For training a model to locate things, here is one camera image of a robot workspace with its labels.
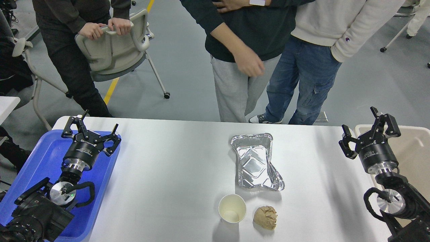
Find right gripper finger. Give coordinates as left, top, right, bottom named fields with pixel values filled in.
left=370, top=106, right=402, bottom=137
left=338, top=124, right=360, bottom=159

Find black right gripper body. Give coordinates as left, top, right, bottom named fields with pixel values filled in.
left=356, top=130, right=399, bottom=174

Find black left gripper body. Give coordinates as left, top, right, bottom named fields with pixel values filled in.
left=63, top=131, right=107, bottom=171

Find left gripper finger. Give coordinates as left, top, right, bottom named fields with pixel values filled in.
left=99, top=124, right=121, bottom=157
left=61, top=110, right=89, bottom=139

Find white paper cup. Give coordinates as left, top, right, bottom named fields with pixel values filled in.
left=218, top=194, right=246, bottom=224

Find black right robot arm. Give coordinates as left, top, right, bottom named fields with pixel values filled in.
left=339, top=106, right=430, bottom=242

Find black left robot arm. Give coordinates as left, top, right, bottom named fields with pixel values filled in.
left=1, top=116, right=122, bottom=242

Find beige plastic bin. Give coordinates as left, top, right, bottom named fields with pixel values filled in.
left=371, top=126, right=429, bottom=202

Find white side table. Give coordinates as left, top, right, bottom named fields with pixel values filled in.
left=0, top=96, right=20, bottom=124

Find seated person at left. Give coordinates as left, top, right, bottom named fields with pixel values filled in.
left=0, top=11, right=34, bottom=173

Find chair leg with castor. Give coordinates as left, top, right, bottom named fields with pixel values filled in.
left=379, top=23, right=409, bottom=53

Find grey chair at left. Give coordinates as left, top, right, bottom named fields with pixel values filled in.
left=12, top=37, right=72, bottom=131

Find beige office chair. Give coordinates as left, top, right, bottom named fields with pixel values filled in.
left=75, top=9, right=170, bottom=99

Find aluminium foil tray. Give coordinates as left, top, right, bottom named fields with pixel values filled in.
left=230, top=133, right=285, bottom=191

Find person in blue jeans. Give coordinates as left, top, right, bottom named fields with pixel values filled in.
left=248, top=0, right=404, bottom=125

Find person in black clothes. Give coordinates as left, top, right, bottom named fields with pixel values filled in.
left=32, top=0, right=131, bottom=117

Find crumpled brown paper ball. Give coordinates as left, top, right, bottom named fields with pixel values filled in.
left=253, top=206, right=277, bottom=230

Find person in white, far right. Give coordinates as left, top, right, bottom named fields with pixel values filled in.
left=406, top=0, right=430, bottom=39

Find person in grey sweatpants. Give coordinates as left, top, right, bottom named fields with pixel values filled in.
left=181, top=0, right=310, bottom=123

